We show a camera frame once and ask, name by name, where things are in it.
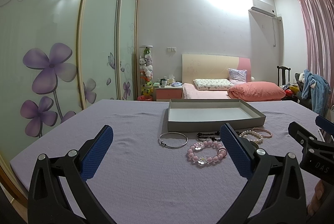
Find small lilac pillow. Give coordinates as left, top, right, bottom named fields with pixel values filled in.
left=229, top=68, right=247, bottom=83

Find lavender table cloth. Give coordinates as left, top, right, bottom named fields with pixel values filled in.
left=10, top=98, right=326, bottom=224

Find black wooden chair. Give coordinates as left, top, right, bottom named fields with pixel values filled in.
left=277, top=66, right=291, bottom=86

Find black bead bracelet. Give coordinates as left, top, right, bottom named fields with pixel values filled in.
left=195, top=131, right=223, bottom=143

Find white pearl bracelet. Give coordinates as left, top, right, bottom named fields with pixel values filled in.
left=238, top=129, right=264, bottom=144

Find wall power outlet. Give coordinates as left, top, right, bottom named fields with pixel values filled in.
left=166, top=47, right=176, bottom=53

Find red waste basket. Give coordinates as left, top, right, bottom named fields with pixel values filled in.
left=137, top=95, right=153, bottom=101

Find thin silver bangle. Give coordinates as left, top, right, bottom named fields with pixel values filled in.
left=158, top=132, right=189, bottom=149

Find salmon folded duvet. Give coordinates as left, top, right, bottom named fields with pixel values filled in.
left=227, top=81, right=285, bottom=102

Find blue hanging clothes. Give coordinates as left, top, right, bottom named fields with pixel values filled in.
left=302, top=69, right=332, bottom=116

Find bed with pink sheet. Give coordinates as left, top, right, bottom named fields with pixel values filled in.
left=182, top=54, right=255, bottom=99

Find plush toy tube stack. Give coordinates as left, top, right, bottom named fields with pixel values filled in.
left=139, top=45, right=153, bottom=96

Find white floral pillow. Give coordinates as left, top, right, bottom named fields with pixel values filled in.
left=194, top=79, right=234, bottom=91

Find white air conditioner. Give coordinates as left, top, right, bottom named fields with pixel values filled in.
left=250, top=0, right=276, bottom=18

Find grey cardboard tray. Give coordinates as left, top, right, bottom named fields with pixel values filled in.
left=167, top=99, right=266, bottom=132

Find pink bead bracelet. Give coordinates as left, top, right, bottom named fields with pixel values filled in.
left=186, top=139, right=228, bottom=168

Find person's right hand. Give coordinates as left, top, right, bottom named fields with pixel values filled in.
left=307, top=180, right=324, bottom=216

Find sliding wardrobe with flowers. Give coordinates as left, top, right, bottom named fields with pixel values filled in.
left=1, top=0, right=138, bottom=204

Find pink white nightstand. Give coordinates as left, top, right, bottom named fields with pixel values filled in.
left=153, top=85, right=182, bottom=102

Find pink curtain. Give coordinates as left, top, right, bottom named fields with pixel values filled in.
left=298, top=0, right=333, bottom=108

